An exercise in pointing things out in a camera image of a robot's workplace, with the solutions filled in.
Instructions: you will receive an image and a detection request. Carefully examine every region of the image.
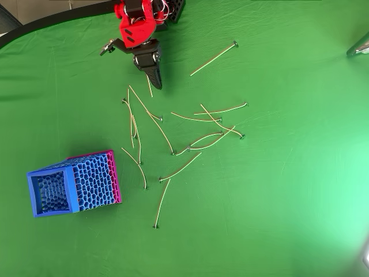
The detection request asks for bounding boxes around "blue and magenta lattice basket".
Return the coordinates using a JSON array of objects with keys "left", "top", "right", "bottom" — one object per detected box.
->
[{"left": 26, "top": 149, "right": 123, "bottom": 219}]

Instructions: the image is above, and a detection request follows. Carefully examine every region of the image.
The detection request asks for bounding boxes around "stick at top right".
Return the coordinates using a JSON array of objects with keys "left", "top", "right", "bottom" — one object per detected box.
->
[{"left": 189, "top": 40, "right": 239, "bottom": 77}]

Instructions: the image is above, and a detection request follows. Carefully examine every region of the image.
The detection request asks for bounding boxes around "green cloth with black rim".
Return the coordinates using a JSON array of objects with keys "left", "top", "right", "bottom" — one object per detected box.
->
[{"left": 0, "top": 0, "right": 369, "bottom": 277}]

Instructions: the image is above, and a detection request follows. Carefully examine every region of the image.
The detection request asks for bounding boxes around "chrome metal stand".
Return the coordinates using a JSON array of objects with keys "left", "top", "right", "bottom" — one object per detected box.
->
[{"left": 345, "top": 33, "right": 369, "bottom": 58}]

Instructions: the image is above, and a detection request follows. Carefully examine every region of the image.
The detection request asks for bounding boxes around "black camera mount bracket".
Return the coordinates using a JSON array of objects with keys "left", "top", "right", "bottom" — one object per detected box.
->
[{"left": 99, "top": 38, "right": 129, "bottom": 56}]

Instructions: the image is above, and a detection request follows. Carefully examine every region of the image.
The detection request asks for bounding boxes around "red white servo cable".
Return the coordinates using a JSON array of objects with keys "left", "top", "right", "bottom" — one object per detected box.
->
[{"left": 154, "top": 0, "right": 171, "bottom": 23}]

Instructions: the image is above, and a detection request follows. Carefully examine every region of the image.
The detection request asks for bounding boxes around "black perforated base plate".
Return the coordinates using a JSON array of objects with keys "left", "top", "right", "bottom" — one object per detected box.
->
[{"left": 165, "top": 0, "right": 186, "bottom": 24}]

